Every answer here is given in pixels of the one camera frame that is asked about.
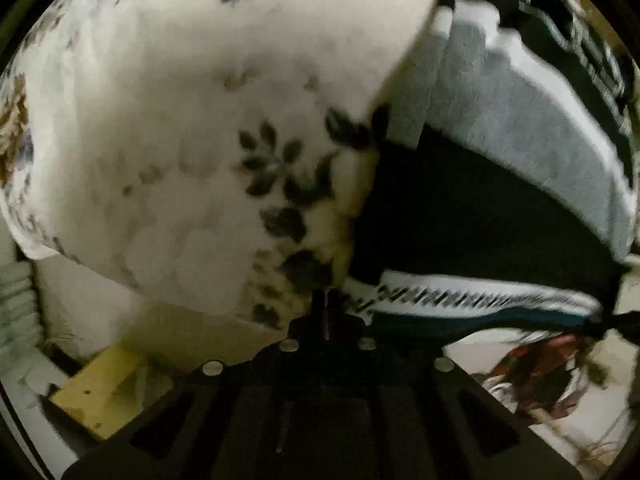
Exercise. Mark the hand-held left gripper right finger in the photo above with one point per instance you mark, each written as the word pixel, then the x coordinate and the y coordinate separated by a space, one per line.
pixel 430 390

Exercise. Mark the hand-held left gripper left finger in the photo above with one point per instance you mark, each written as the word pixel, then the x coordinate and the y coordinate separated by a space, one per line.
pixel 235 385

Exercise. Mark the black grey white striped sweater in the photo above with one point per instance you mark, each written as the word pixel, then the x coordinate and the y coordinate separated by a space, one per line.
pixel 500 110

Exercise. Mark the dark red cloth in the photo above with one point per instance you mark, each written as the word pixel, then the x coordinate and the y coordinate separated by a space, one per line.
pixel 540 370

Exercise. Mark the yellow wooden board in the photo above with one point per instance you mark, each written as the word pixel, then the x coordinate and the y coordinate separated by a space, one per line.
pixel 100 395

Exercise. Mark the floral bed sheet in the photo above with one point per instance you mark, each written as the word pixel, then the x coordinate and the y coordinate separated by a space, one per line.
pixel 175 135

